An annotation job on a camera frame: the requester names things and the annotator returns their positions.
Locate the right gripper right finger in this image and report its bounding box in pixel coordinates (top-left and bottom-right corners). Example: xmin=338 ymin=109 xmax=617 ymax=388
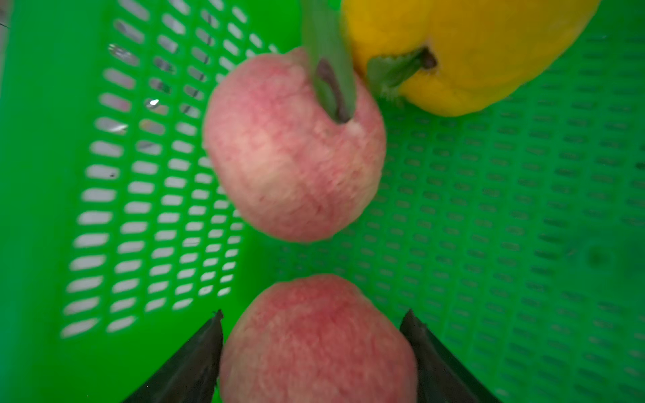
xmin=400 ymin=310 xmax=500 ymax=403

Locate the yellow bell pepper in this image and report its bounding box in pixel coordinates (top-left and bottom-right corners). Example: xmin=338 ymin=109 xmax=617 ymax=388
xmin=341 ymin=0 xmax=600 ymax=117

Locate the green plastic basket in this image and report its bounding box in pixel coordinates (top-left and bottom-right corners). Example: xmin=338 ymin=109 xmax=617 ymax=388
xmin=1 ymin=1 xmax=644 ymax=402

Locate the pink peach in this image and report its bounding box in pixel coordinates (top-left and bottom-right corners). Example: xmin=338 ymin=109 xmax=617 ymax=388
xmin=203 ymin=48 xmax=386 ymax=243
xmin=219 ymin=275 xmax=418 ymax=402

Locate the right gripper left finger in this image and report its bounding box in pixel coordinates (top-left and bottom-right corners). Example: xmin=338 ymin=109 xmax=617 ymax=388
xmin=124 ymin=311 xmax=223 ymax=403

